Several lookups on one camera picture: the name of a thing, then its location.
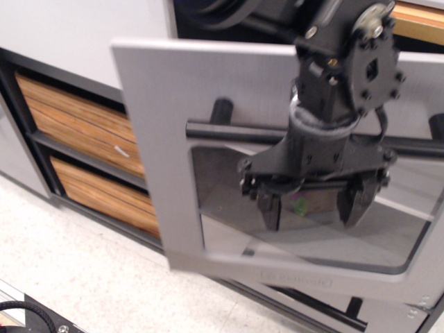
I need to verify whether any grey bottom drawer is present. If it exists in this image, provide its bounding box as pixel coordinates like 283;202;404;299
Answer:
223;280;429;332

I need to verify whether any wooden countertop edge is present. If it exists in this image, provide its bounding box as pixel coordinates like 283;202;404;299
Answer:
392;1;443;44

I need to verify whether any black oven door handle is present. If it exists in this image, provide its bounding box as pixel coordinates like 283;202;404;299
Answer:
185;98;443;160

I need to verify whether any black braided cable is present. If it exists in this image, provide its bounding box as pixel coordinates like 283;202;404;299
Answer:
0;300;56;333

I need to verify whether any grey toy oven door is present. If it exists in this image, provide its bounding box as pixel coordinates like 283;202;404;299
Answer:
112;39;443;307

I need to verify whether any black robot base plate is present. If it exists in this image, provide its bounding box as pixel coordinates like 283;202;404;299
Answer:
22;293;91;333

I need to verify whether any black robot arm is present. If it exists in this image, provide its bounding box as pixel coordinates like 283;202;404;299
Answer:
174;1;405;231

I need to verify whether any grey toy kitchen cabinet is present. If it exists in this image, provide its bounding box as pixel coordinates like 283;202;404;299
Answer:
0;0;444;264

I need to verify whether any lower wood-pattern fabric bin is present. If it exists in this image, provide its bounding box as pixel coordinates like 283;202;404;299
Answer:
50;157;160;238

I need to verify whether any wood-pattern fabric bin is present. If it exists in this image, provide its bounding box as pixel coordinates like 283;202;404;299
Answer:
15;70;145;178
50;157;160;238

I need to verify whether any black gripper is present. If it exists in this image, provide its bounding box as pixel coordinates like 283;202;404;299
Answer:
239;117;396;232

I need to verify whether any upper wood-pattern fabric bin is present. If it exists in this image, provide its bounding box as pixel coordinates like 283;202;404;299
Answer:
15;70;145;178

